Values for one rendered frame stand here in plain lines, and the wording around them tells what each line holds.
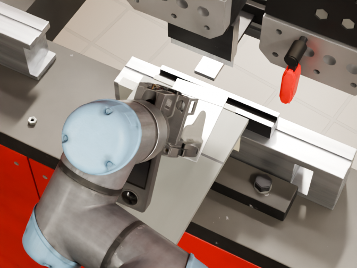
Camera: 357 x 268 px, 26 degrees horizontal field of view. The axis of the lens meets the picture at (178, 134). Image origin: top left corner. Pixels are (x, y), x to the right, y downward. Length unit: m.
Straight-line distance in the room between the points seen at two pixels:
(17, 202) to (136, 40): 1.16
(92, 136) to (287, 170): 0.48
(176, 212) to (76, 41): 1.59
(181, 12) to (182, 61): 1.52
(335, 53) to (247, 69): 1.58
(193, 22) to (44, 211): 0.33
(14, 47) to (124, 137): 0.59
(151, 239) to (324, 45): 0.32
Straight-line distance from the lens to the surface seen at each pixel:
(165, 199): 1.08
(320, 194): 1.21
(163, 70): 1.21
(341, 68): 0.95
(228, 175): 1.21
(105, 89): 1.35
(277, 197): 1.20
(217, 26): 0.99
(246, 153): 1.21
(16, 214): 1.60
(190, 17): 1.01
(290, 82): 0.95
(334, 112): 2.45
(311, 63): 0.97
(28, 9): 1.49
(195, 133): 1.06
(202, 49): 1.10
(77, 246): 0.82
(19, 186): 1.47
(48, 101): 1.35
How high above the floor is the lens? 1.94
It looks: 55 degrees down
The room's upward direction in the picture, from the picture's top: straight up
